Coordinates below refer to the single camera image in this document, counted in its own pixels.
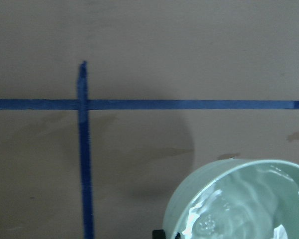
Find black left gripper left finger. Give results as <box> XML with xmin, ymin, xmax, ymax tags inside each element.
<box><xmin>152</xmin><ymin>229</ymin><xmax>166</xmax><ymax>239</ymax></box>

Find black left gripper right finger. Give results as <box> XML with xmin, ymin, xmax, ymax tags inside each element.
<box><xmin>174</xmin><ymin>232</ymin><xmax>181</xmax><ymax>239</ymax></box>

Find mint green bowl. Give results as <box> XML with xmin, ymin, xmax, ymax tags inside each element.
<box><xmin>162</xmin><ymin>159</ymin><xmax>299</xmax><ymax>239</ymax></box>

